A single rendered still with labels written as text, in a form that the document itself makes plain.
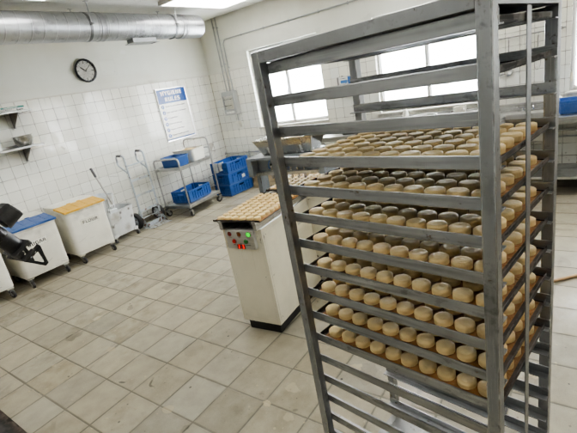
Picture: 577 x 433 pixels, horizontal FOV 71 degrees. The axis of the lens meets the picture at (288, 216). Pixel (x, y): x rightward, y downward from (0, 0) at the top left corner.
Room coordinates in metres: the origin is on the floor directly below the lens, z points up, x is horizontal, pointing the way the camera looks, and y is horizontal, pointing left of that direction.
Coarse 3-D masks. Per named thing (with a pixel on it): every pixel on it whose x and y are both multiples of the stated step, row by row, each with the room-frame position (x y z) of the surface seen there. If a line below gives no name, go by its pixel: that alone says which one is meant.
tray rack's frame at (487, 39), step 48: (480, 0) 0.77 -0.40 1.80; (528, 0) 0.89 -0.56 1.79; (288, 48) 1.11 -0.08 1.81; (480, 48) 0.77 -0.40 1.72; (528, 48) 0.92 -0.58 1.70; (480, 96) 0.77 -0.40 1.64; (528, 96) 0.92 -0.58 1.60; (480, 144) 0.77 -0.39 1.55; (528, 144) 0.92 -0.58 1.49; (528, 192) 0.92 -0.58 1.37; (528, 240) 0.92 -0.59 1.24; (528, 288) 0.92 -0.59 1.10; (528, 336) 0.93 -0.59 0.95; (528, 384) 0.93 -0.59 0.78; (384, 432) 1.44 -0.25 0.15
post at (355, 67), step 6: (354, 60) 1.51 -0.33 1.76; (354, 66) 1.51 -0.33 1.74; (360, 66) 1.53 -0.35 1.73; (354, 72) 1.51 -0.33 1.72; (360, 72) 1.52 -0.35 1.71; (354, 96) 1.52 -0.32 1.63; (360, 96) 1.51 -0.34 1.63; (354, 102) 1.53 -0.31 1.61; (360, 102) 1.51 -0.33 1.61; (360, 114) 1.51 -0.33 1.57; (390, 378) 1.52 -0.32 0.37; (396, 384) 1.52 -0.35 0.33; (390, 396) 1.53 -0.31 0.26; (396, 396) 1.51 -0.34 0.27
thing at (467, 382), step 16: (336, 336) 1.21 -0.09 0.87; (352, 336) 1.17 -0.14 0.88; (384, 352) 1.08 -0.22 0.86; (400, 352) 1.05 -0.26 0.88; (416, 368) 0.99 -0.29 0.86; (432, 368) 0.96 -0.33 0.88; (448, 368) 0.94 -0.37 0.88; (512, 368) 0.91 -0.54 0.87; (464, 384) 0.87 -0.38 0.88; (480, 384) 0.86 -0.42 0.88
